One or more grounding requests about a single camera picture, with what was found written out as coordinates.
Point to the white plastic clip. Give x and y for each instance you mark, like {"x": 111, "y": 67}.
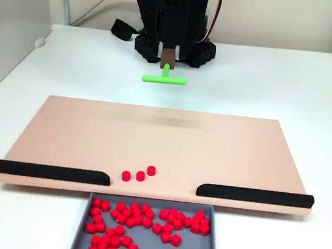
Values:
{"x": 39, "y": 43}

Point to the grey tray container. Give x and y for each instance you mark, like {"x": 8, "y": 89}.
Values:
{"x": 147, "y": 243}

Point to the green T-shaped pusher tool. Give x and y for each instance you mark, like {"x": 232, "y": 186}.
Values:
{"x": 168, "y": 57}

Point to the black foam strip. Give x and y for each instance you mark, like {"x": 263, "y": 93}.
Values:
{"x": 253, "y": 195}
{"x": 51, "y": 172}

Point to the pink flat board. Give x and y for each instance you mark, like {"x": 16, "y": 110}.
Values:
{"x": 93, "y": 137}

